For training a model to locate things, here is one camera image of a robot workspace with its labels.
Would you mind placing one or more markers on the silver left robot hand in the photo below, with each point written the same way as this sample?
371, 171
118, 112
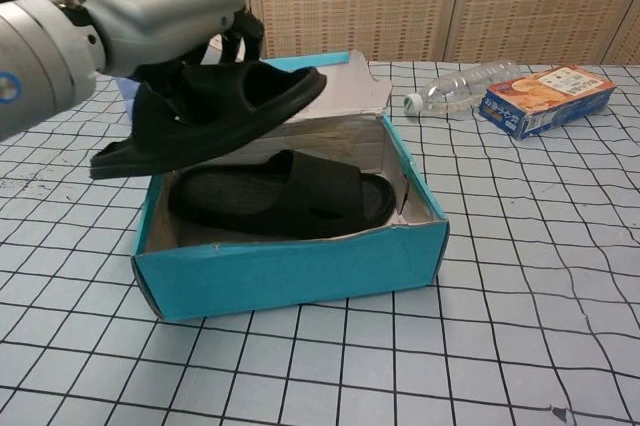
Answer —
160, 6

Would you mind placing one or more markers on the black slide sandal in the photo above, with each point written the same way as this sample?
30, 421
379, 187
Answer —
200, 141
300, 196

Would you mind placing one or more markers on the teal cardboard shoe box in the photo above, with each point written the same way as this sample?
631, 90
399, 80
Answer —
280, 276

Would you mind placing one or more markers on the clear empty plastic bottle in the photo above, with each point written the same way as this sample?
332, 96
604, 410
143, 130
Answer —
465, 86

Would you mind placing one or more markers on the orange and blue snack box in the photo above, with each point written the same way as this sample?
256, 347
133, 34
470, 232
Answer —
540, 91

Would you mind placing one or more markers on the light blue checkered tablecloth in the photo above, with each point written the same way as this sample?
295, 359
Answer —
500, 246

